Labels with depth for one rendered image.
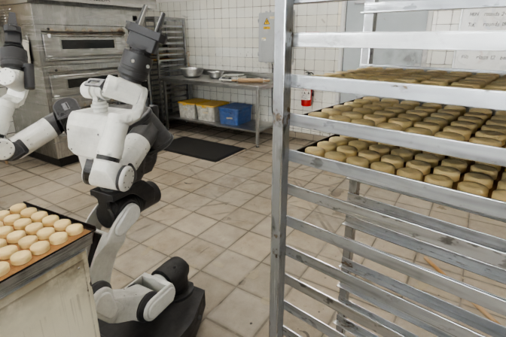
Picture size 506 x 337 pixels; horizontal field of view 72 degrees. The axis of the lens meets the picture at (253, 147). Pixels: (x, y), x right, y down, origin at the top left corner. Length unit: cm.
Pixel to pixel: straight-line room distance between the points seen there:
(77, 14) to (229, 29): 231
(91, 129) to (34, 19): 326
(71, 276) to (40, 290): 10
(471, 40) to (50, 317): 130
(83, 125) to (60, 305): 60
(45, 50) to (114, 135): 352
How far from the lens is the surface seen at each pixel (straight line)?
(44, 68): 457
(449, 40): 68
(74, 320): 141
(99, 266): 157
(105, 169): 108
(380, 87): 72
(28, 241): 128
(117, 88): 111
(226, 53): 599
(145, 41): 111
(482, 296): 80
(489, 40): 67
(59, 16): 469
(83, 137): 143
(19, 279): 123
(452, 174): 82
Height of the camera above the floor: 151
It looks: 18 degrees down
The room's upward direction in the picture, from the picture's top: straight up
